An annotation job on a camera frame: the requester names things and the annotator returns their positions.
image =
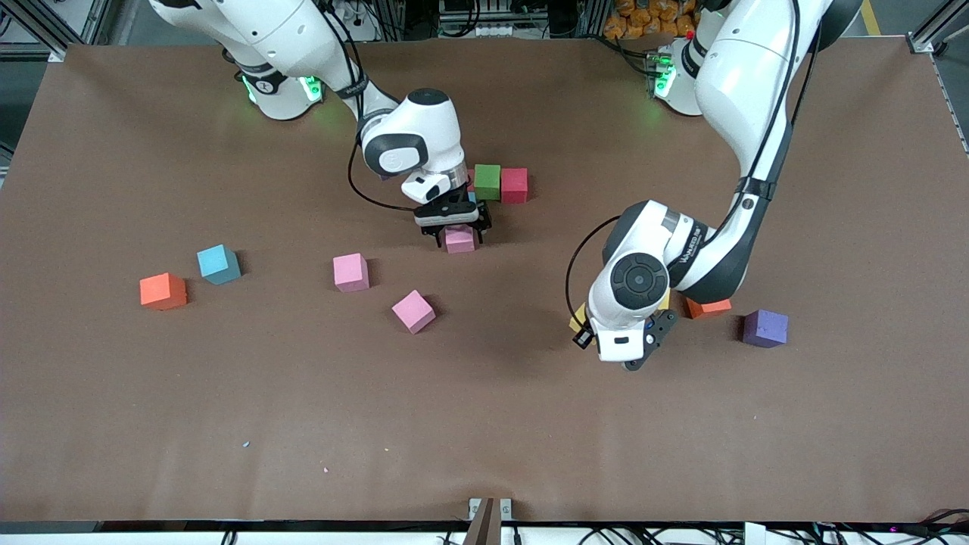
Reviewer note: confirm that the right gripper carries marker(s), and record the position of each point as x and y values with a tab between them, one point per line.
453	214

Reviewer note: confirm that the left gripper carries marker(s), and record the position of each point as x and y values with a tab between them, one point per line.
582	337

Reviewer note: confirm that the pink foam cube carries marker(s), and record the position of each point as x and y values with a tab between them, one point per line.
413	311
350	272
459	240

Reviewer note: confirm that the green foam cube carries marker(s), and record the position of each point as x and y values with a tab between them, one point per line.
488	182

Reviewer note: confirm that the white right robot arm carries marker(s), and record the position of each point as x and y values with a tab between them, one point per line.
416	136

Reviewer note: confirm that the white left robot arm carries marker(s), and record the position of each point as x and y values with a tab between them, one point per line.
757	76

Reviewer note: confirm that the orange foam cube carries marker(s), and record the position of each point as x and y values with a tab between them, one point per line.
708	308
163	291

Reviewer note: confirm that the brown table cover sheet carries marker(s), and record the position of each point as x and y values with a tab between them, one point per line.
484	424

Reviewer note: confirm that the purple foam cube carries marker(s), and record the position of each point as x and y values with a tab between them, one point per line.
765	328

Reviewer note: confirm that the white power strip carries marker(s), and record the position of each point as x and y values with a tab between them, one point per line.
488	30

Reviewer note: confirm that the orange plastic pile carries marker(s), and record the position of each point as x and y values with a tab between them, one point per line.
643	23

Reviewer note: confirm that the metal mount bracket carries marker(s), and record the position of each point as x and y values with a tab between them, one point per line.
484	526

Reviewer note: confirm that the aluminium table edge rail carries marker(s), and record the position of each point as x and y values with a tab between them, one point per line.
955	110

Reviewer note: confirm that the aluminium frame strut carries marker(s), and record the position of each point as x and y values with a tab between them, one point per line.
939	23
34	21

